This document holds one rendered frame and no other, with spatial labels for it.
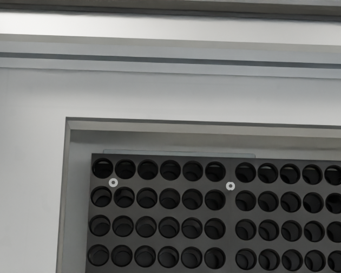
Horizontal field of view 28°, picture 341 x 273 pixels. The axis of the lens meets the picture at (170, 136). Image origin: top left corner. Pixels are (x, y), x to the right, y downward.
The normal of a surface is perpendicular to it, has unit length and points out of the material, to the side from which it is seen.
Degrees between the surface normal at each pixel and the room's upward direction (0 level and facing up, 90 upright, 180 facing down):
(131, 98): 0
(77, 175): 0
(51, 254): 0
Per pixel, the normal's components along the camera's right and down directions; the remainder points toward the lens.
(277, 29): 0.04, -0.25
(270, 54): -0.02, 0.96
